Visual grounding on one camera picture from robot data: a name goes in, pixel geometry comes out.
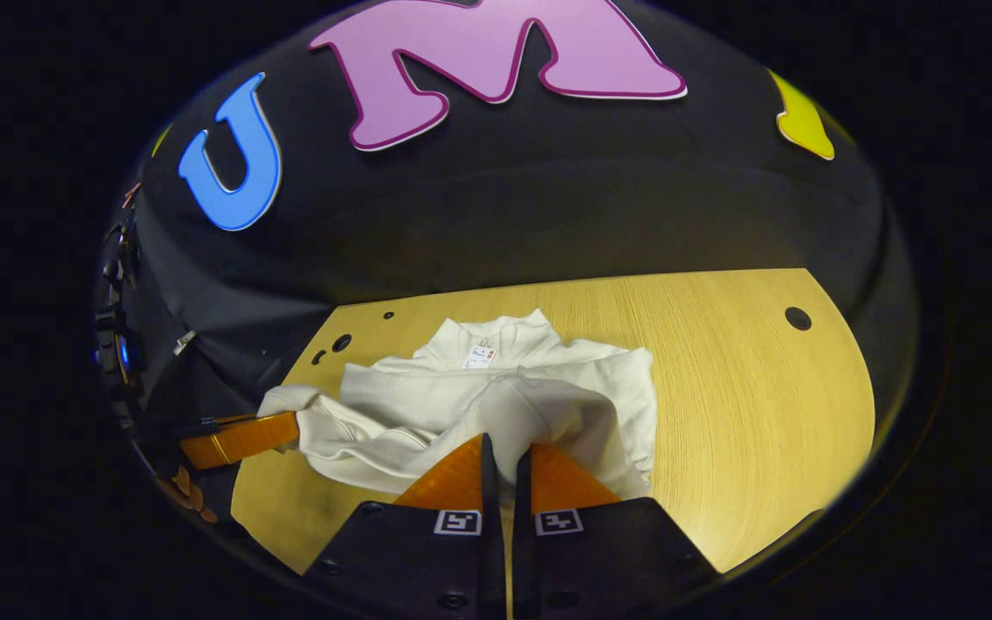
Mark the black backdrop cloth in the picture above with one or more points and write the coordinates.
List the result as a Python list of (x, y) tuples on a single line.
[(548, 198)]

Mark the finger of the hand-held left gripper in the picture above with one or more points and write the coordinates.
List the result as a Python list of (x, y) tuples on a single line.
[(242, 439)]

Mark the red cloth clip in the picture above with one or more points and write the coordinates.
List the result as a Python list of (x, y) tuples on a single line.
[(130, 195)]

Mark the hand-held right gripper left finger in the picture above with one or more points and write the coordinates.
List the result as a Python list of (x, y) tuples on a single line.
[(410, 560)]

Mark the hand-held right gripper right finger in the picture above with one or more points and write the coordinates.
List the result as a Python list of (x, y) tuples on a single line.
[(599, 560)]

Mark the white cloth clip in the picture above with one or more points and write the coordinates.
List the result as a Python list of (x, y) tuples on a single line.
[(184, 343)]

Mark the white sweatshirt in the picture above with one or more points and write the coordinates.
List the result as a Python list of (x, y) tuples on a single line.
[(461, 405)]

